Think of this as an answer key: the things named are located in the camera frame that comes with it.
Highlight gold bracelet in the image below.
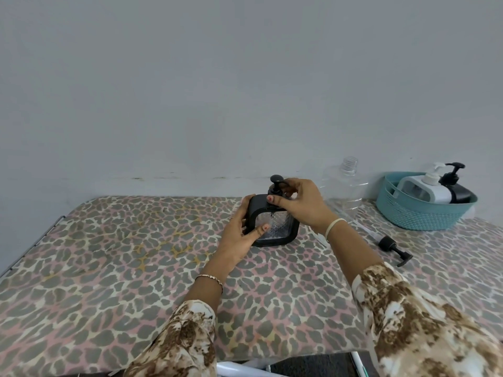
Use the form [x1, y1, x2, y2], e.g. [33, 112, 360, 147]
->
[194, 274, 224, 294]

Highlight white ironing board leg frame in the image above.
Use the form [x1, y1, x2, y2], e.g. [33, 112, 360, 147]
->
[216, 350, 370, 377]

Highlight person's right hand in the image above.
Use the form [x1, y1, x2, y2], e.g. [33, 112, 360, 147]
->
[267, 178, 343, 236]

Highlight white wrist band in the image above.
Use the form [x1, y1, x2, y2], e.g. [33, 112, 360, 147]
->
[324, 217, 348, 242]

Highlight leopard print ironing board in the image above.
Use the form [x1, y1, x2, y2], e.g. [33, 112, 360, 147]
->
[0, 195, 503, 377]

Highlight person's left hand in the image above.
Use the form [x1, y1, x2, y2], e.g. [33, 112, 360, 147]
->
[215, 194, 272, 268]

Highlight black square soap dispenser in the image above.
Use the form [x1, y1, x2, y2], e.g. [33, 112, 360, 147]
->
[438, 162, 473, 204]

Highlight tall clear plastic bottle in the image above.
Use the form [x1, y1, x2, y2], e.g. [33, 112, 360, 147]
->
[320, 156, 370, 225]

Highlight person's right forearm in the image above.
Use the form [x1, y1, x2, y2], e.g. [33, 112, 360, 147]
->
[326, 219, 503, 377]

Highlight teal plastic basket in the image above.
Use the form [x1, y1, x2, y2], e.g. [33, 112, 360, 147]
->
[375, 171, 479, 232]

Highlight black pump with long tube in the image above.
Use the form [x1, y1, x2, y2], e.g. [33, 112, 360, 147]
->
[353, 220, 414, 269]

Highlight short black pump head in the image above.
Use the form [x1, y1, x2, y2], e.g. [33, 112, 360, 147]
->
[439, 162, 467, 187]
[268, 174, 292, 197]

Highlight person's left forearm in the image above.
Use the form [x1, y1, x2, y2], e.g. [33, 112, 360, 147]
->
[124, 259, 240, 377]

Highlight white soap dispenser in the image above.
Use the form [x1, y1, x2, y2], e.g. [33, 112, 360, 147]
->
[396, 162, 453, 205]

